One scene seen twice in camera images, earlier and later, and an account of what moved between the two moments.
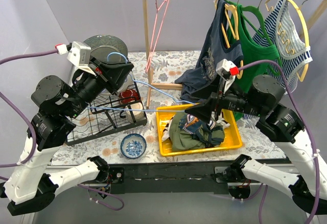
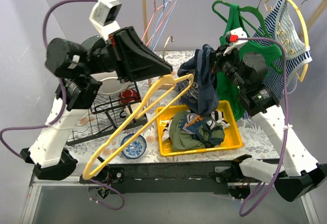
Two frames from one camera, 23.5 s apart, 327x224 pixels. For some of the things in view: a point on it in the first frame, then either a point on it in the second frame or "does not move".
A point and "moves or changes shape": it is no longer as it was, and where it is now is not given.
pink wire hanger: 167,0 moves or changes shape
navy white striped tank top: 278,29 does not move
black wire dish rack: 109,114 does not move
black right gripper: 217,104 → 219,56
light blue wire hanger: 145,83 → 164,6
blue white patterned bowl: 133,146 does not move
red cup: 128,95 does not move
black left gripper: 101,77 → 118,56
